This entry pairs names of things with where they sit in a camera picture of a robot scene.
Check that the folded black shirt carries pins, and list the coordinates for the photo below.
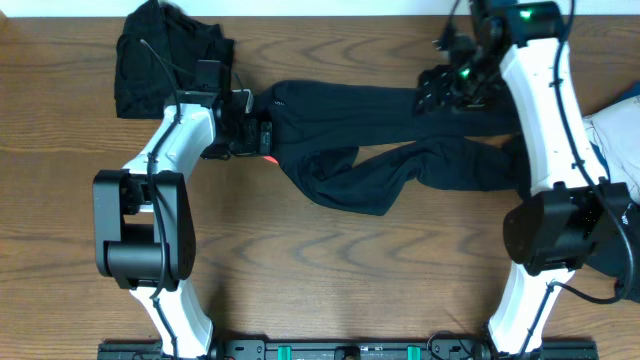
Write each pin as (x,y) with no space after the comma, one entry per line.
(157,53)

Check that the black leggings with orange waistband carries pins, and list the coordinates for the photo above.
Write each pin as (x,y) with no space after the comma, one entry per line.
(353,148)

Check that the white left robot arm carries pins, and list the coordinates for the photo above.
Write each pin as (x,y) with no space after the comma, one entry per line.
(144,233)

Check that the blue garment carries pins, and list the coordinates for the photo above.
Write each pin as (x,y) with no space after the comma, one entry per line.
(625,95)

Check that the black garment with white logo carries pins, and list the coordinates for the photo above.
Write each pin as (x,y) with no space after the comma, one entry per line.
(611,257)

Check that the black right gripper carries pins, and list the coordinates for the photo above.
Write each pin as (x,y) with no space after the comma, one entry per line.
(443,96)

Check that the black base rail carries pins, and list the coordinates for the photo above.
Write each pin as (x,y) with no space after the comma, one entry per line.
(442,347)

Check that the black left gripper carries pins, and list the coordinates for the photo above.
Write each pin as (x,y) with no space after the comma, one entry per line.
(248,145)

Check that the beige garment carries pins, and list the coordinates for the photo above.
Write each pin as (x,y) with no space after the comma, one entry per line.
(627,175)

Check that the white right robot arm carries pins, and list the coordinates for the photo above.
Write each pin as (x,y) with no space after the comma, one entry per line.
(573,208)

